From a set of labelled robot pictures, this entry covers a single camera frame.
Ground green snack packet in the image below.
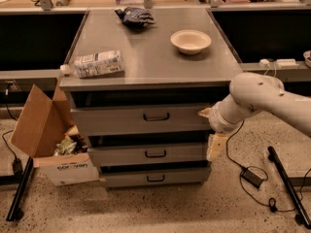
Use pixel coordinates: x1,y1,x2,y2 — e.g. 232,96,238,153
54,139,77,155

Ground brown cardboard box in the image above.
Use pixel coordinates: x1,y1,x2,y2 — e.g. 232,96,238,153
11,83,98,186

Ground white bowl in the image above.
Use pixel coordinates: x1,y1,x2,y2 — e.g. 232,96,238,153
170,30,212,55

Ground black right stand leg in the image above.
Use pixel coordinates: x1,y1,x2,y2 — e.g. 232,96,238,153
267,147,311,229

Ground grey middle drawer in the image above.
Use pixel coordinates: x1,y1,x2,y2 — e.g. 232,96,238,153
88,143,207,167

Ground grey top drawer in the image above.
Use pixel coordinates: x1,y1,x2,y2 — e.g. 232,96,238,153
71,104,210,136

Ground grey drawer cabinet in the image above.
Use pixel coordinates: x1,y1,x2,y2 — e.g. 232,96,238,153
60,8,241,177

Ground black power adapter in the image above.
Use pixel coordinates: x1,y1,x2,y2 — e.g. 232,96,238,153
12,158,22,176
241,169,263,188

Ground white milk carton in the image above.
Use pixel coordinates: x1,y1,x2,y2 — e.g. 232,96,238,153
60,50,124,79

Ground black left stand leg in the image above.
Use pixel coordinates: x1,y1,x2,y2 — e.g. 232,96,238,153
6,157,33,221

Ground white power strip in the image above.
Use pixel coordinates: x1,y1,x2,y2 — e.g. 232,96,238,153
259,59,298,69

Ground blue chip bag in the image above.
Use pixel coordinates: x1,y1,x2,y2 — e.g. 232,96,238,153
115,7,156,28

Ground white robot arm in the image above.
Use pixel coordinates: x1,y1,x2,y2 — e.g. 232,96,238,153
198,73,311,161

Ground black power adapter left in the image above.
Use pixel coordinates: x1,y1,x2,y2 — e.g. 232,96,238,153
12,158,22,176

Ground black stand leg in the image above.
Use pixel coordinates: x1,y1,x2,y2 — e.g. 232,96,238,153
267,147,311,229
6,157,33,221

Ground black power adapter right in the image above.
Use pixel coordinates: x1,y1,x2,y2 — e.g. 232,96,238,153
241,169,263,188

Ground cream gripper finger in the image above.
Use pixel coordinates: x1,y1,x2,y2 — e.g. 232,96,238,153
207,133,228,161

